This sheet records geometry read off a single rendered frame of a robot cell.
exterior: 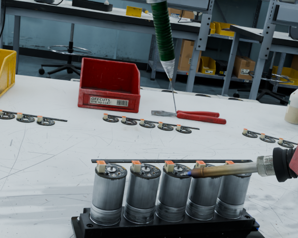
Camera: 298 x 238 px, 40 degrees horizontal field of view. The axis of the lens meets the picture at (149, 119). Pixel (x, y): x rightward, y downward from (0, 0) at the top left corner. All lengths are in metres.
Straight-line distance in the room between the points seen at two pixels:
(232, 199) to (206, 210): 0.03
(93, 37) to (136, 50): 0.52
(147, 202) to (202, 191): 0.05
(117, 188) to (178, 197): 0.05
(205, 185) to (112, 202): 0.08
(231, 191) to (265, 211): 0.09
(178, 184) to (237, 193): 0.06
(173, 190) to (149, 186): 0.02
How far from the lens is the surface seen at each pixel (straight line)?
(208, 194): 0.34
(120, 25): 2.70
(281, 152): 0.30
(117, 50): 4.81
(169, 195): 0.33
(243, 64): 4.63
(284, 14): 2.88
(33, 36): 4.84
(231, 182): 0.35
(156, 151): 0.53
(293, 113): 0.79
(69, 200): 0.39
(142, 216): 0.33
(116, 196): 0.31
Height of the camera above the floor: 0.95
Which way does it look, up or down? 18 degrees down
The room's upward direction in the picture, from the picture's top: 9 degrees clockwise
